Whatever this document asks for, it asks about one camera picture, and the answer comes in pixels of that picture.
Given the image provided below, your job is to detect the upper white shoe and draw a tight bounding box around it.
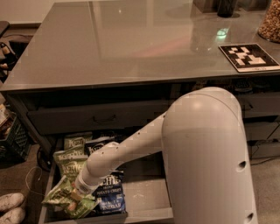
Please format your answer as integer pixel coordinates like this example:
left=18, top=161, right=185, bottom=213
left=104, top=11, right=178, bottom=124
left=0, top=192, right=25, bottom=213

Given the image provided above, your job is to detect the lower white shoe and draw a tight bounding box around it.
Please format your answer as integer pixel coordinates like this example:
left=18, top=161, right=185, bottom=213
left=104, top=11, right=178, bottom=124
left=0, top=207, right=25, bottom=224

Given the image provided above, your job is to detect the dark cylindrical container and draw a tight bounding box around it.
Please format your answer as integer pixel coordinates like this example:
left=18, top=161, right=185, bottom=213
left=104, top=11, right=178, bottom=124
left=217, top=0, right=238, bottom=18

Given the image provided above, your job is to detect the black power cable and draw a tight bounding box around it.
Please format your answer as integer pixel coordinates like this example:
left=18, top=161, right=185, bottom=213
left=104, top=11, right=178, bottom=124
left=250, top=157, right=280, bottom=166

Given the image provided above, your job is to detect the black plastic crate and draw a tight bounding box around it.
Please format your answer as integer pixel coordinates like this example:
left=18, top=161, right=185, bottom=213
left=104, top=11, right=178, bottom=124
left=0, top=116, right=32, bottom=163

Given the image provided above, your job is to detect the grey top left drawer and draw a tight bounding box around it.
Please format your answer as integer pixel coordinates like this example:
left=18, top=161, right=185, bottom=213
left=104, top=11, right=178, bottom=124
left=27, top=100, right=169, bottom=135

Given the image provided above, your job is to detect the front blue vinegar chip bag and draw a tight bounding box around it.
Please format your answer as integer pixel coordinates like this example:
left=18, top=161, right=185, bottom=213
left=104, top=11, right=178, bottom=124
left=93, top=171, right=126, bottom=215

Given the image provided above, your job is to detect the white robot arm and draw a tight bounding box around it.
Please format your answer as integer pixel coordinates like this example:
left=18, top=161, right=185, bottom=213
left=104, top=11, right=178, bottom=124
left=74, top=87, right=258, bottom=224

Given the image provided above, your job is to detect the grey top right drawer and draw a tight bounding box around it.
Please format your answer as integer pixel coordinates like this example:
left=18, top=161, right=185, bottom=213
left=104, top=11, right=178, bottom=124
left=236, top=93, right=280, bottom=118

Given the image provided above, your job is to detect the glass jar of snacks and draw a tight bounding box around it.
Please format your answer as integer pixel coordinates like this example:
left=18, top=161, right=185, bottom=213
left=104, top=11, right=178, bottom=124
left=258, top=0, right=280, bottom=43

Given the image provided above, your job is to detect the black white fiducial marker board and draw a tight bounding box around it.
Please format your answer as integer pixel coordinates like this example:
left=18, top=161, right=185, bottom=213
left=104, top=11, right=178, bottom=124
left=219, top=44, right=280, bottom=73

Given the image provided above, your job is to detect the grey bottom right drawer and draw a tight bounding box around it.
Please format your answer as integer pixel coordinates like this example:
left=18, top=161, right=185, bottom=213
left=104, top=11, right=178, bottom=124
left=249, top=142, right=280, bottom=159

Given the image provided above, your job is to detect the grey cabinet frame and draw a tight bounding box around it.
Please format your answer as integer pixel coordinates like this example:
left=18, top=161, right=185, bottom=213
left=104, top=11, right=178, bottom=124
left=3, top=76, right=280, bottom=156

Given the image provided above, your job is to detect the grey middle right drawer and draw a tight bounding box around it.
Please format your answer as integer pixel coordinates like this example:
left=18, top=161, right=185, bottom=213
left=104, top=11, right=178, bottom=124
left=245, top=122, right=280, bottom=141

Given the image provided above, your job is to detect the green jalapeno chip bag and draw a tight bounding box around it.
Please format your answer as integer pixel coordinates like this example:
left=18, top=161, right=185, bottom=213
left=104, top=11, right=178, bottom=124
left=42, top=176, right=97, bottom=219

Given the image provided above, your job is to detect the open grey middle drawer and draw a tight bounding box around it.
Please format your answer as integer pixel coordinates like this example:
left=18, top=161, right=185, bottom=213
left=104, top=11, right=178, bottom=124
left=38, top=129, right=176, bottom=224

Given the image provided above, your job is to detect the rear green chip bag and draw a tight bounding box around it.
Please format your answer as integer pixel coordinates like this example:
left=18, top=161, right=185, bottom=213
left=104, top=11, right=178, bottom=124
left=64, top=132, right=93, bottom=150

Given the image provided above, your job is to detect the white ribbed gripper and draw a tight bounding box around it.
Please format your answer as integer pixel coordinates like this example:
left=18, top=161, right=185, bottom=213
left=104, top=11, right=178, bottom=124
left=71, top=170, right=104, bottom=201

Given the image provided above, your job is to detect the white shoe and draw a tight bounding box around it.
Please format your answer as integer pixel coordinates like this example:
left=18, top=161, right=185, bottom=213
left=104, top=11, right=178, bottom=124
left=0, top=192, right=25, bottom=213
left=0, top=207, right=25, bottom=224

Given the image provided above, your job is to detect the rear blue chip bag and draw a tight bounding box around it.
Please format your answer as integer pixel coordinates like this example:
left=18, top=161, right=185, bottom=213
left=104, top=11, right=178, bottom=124
left=84, top=136, right=117, bottom=156

